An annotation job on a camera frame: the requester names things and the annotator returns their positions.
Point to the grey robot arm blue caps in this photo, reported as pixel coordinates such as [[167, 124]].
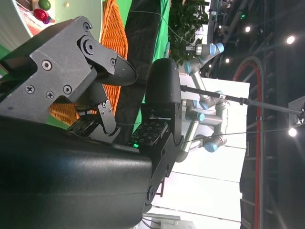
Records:
[[209, 119]]

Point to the white partition panel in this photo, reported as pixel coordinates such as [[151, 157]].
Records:
[[209, 171]]

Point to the red curved pipe frame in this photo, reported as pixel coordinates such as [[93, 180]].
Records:
[[258, 143]]

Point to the black backdrop curtain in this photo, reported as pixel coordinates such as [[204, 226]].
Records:
[[143, 43]]

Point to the grey-green bowl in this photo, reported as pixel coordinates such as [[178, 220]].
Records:
[[12, 26]]

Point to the orange wicker basket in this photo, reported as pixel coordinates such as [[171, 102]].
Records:
[[112, 28]]

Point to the green leafy plant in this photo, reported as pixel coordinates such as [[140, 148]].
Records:
[[186, 21]]

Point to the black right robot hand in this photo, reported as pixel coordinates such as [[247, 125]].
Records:
[[59, 179]]

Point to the fruit-topped cream cake slice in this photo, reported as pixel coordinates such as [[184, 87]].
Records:
[[41, 13]]

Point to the green printed cloth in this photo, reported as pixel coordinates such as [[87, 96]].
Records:
[[162, 31]]

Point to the long black pole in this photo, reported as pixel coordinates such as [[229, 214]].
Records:
[[262, 104]]

